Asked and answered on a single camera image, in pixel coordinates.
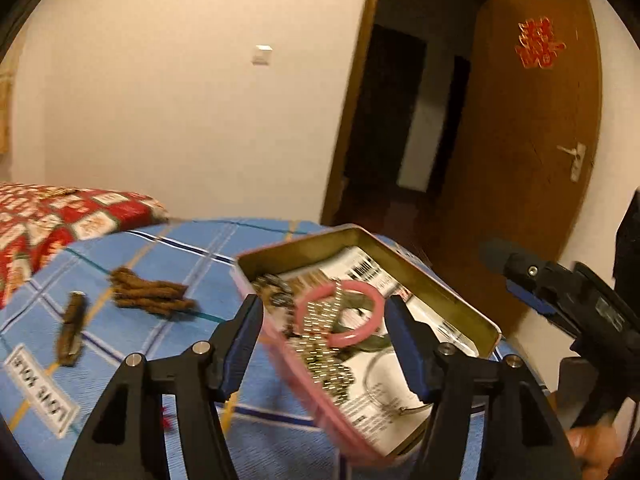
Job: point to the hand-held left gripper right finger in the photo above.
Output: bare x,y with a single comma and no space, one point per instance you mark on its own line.
407,355

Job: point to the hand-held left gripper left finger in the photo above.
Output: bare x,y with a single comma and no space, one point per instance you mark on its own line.
240,355

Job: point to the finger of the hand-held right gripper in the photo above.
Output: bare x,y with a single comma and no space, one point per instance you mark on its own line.
532,296
520,265

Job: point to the green jade bangle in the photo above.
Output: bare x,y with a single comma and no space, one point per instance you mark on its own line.
370,344

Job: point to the pink bangle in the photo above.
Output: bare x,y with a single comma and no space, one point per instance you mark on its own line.
350,336

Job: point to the pink metal tin box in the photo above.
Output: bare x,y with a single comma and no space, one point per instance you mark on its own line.
300,395

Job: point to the person's right hand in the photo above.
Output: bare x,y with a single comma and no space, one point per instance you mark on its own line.
597,452

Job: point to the printed paper sheet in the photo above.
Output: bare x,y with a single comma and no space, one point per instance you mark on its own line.
380,430

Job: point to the brown wooden door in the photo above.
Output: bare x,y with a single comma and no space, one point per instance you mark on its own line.
525,160

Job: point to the blue plaid bed sheet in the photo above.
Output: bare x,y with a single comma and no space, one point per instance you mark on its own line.
150,240

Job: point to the red paper door decoration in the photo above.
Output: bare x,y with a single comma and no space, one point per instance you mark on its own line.
540,42

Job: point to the brown wooden door frame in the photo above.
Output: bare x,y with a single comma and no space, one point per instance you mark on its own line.
355,110

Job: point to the white light switch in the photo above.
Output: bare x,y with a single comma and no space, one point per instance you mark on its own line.
262,55

